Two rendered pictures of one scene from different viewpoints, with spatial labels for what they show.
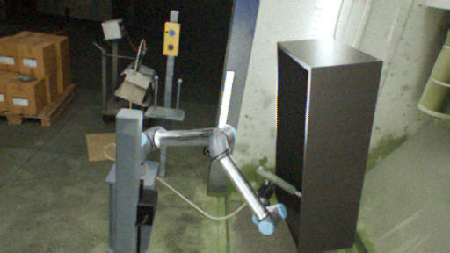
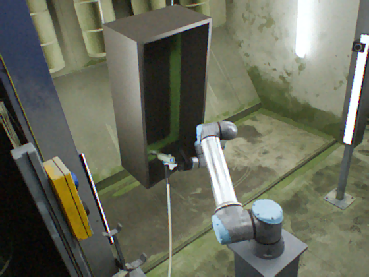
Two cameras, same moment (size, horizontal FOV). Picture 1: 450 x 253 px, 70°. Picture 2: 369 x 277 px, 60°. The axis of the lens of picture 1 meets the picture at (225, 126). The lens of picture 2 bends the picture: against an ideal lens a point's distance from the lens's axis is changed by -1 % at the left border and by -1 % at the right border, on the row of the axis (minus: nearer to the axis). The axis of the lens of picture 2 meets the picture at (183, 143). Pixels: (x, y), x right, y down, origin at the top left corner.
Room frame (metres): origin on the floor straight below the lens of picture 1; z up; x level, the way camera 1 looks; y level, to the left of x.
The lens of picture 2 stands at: (2.74, 1.43, 2.06)
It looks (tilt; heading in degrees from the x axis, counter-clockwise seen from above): 32 degrees down; 243
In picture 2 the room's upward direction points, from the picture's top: 8 degrees counter-clockwise
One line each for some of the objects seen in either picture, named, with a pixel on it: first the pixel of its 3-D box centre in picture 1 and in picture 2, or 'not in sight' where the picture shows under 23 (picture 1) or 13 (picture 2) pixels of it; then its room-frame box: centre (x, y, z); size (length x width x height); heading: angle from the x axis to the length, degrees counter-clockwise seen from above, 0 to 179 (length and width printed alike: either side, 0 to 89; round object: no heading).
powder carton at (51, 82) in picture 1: (41, 83); not in sight; (3.97, 2.50, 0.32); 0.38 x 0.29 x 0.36; 15
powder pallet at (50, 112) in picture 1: (32, 100); not in sight; (3.95, 2.63, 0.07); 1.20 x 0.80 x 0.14; 12
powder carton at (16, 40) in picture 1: (14, 54); not in sight; (3.94, 2.79, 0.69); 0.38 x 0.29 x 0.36; 7
